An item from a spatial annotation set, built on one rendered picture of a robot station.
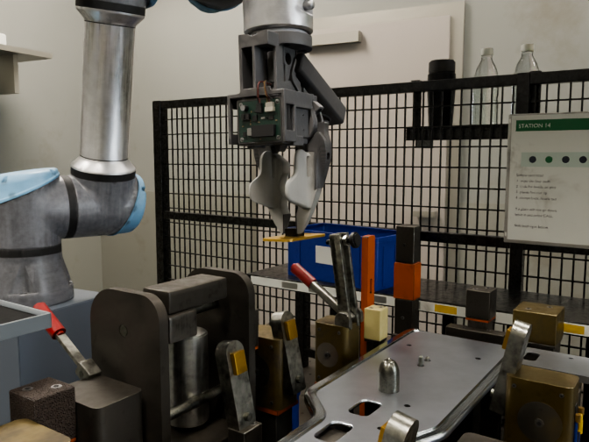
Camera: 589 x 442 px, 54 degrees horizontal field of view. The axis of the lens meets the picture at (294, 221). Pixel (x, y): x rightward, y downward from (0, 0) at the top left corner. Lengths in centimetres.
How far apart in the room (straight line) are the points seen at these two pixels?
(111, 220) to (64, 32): 358
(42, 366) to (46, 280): 14
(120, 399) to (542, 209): 108
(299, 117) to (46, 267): 61
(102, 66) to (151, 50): 334
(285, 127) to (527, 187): 99
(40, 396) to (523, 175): 116
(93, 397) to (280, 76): 42
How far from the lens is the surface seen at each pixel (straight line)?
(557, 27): 335
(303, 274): 111
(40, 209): 108
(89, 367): 80
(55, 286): 110
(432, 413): 87
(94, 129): 110
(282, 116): 59
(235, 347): 82
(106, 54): 108
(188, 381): 85
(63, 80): 457
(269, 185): 66
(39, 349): 106
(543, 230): 150
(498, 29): 338
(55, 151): 448
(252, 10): 64
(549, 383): 90
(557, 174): 148
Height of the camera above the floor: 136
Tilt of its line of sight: 6 degrees down
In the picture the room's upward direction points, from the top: straight up
